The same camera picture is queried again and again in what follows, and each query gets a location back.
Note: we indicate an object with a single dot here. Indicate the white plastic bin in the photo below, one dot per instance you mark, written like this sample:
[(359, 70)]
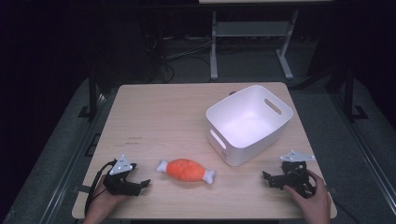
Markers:
[(249, 124)]

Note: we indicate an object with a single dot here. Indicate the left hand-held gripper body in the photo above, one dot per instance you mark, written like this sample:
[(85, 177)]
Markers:
[(120, 179)]

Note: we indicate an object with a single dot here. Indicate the black metal post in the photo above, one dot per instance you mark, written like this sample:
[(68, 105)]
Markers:
[(92, 95), (350, 96)]

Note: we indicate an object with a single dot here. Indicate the white metal stand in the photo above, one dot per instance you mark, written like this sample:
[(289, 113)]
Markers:
[(252, 40)]

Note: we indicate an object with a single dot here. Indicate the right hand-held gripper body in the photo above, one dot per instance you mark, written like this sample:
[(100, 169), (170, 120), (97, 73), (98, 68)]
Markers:
[(294, 175)]

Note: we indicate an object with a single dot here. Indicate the orange plush meat toy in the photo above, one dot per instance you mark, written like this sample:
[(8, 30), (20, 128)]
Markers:
[(186, 170)]

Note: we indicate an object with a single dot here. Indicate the person's left hand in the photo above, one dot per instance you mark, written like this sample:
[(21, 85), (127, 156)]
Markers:
[(104, 202)]

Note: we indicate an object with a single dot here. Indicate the person's right hand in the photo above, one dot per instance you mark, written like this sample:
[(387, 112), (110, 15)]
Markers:
[(311, 202)]

